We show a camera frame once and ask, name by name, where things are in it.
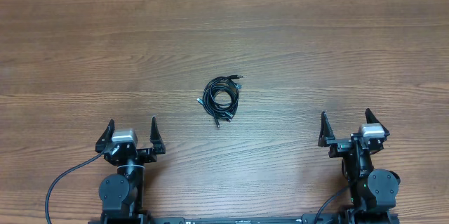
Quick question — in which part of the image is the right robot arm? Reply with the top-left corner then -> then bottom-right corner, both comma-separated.
313,109 -> 401,223

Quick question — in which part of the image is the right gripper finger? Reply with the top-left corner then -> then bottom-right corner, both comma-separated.
365,108 -> 390,137
318,112 -> 335,147

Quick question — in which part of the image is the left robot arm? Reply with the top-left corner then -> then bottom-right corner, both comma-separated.
95,117 -> 166,223

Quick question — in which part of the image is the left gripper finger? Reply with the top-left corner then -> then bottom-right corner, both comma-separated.
150,117 -> 166,154
95,119 -> 115,153

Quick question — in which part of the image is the long black usb cable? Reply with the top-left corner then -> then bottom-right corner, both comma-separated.
196,74 -> 243,129

